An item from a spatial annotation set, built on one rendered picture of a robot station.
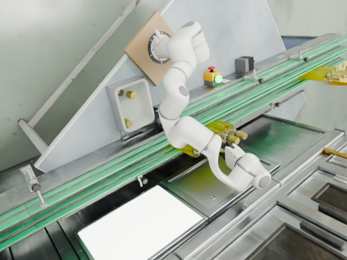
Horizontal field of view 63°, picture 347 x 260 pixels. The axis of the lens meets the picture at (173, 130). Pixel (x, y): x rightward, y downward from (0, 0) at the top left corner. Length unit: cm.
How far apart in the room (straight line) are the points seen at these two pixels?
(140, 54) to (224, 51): 61
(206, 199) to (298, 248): 38
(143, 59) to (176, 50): 34
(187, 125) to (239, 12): 107
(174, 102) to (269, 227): 59
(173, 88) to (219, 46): 83
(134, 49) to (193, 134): 59
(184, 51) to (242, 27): 86
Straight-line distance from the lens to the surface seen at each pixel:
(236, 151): 117
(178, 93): 98
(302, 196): 133
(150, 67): 143
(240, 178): 102
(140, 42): 140
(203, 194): 127
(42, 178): 134
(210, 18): 170
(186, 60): 111
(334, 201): 134
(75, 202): 128
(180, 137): 98
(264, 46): 210
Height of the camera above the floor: 197
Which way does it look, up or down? 49 degrees down
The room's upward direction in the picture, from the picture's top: 114 degrees clockwise
